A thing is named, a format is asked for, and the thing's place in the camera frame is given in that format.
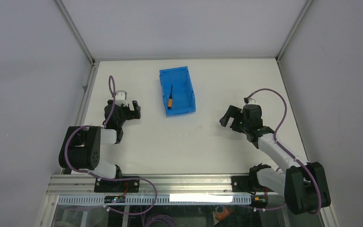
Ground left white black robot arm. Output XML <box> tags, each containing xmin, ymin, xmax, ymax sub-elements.
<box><xmin>59</xmin><ymin>100</ymin><xmax>141</xmax><ymax>192</ymax></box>

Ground orange object under table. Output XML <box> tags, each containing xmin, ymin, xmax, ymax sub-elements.
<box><xmin>214</xmin><ymin>205</ymin><xmax>234</xmax><ymax>222</ymax></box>

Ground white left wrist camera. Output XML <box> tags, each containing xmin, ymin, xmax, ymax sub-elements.
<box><xmin>115</xmin><ymin>90</ymin><xmax>129</xmax><ymax>106</ymax></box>

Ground white slotted cable duct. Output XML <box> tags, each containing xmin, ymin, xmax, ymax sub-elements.
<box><xmin>58</xmin><ymin>194</ymin><xmax>251</xmax><ymax>206</ymax></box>

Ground orange handled screwdriver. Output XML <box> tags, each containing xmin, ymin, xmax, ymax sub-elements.
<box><xmin>167</xmin><ymin>85</ymin><xmax>173</xmax><ymax>110</ymax></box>

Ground coiled purple cable below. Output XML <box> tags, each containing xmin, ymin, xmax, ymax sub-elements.
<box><xmin>141</xmin><ymin>214</ymin><xmax>177</xmax><ymax>227</ymax></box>

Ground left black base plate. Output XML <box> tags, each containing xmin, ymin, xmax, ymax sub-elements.
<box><xmin>94</xmin><ymin>176</ymin><xmax>140</xmax><ymax>193</ymax></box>

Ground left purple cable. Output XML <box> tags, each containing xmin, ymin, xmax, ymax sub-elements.
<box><xmin>63</xmin><ymin>75</ymin><xmax>158</xmax><ymax>216</ymax></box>

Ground aluminium left frame post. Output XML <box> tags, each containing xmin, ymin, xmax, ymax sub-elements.
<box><xmin>53</xmin><ymin>0</ymin><xmax>95</xmax><ymax>65</ymax></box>

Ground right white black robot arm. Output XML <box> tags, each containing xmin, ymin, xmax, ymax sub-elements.
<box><xmin>219</xmin><ymin>104</ymin><xmax>331</xmax><ymax>214</ymax></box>

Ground aluminium front rail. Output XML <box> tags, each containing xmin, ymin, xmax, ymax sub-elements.
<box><xmin>46</xmin><ymin>174</ymin><xmax>248</xmax><ymax>195</ymax></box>

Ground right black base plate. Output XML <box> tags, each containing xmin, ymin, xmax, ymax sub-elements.
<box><xmin>231</xmin><ymin>173</ymin><xmax>283</xmax><ymax>194</ymax></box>

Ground blue plastic bin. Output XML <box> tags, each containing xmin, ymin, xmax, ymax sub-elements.
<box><xmin>159</xmin><ymin>66</ymin><xmax>196</xmax><ymax>117</ymax></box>

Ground aluminium frame post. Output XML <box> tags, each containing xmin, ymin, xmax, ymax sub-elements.
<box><xmin>53</xmin><ymin>0</ymin><xmax>95</xmax><ymax>65</ymax></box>
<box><xmin>275</xmin><ymin>0</ymin><xmax>313</xmax><ymax>63</ymax></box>

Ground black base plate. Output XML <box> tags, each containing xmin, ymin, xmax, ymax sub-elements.
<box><xmin>94</xmin><ymin>176</ymin><xmax>140</xmax><ymax>193</ymax></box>
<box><xmin>231</xmin><ymin>173</ymin><xmax>283</xmax><ymax>194</ymax></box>

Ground aluminium right frame post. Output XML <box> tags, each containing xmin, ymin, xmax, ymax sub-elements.
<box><xmin>275</xmin><ymin>0</ymin><xmax>313</xmax><ymax>63</ymax></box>

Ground purple cable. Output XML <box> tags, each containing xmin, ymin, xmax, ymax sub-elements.
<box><xmin>239</xmin><ymin>88</ymin><xmax>322</xmax><ymax>215</ymax></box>
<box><xmin>63</xmin><ymin>75</ymin><xmax>158</xmax><ymax>216</ymax></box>

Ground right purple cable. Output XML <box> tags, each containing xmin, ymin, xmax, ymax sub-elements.
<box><xmin>239</xmin><ymin>88</ymin><xmax>322</xmax><ymax>215</ymax></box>

